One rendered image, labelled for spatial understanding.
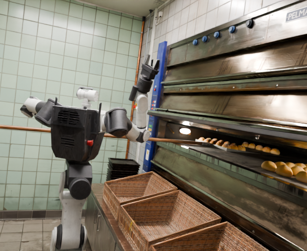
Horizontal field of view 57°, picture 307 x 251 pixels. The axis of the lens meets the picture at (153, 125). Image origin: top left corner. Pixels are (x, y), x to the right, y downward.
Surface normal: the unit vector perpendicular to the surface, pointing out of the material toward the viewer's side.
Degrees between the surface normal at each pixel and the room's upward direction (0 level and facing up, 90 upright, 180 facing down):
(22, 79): 90
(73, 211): 79
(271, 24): 92
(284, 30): 90
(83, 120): 90
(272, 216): 70
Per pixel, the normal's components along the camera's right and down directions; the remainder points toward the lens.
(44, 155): 0.36, 0.10
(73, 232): 0.40, -0.33
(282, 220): -0.82, -0.44
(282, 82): -0.92, -0.10
